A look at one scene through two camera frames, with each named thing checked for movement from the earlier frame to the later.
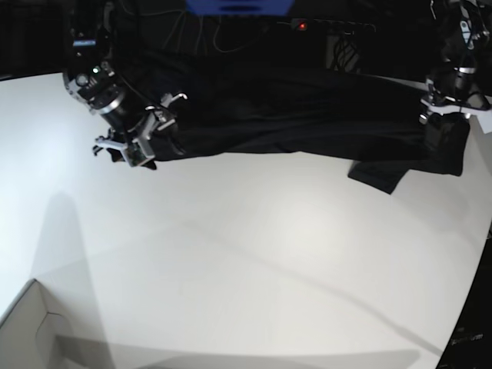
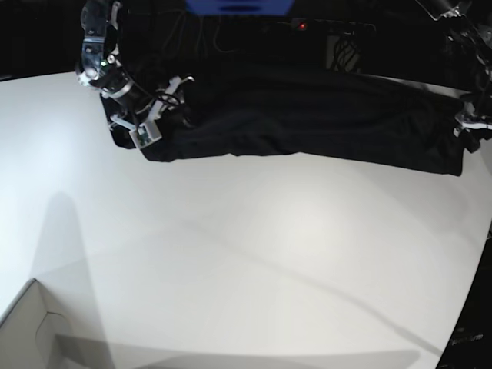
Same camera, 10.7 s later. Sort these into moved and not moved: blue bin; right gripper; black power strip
Moved: right gripper
Not moved: black power strip; blue bin
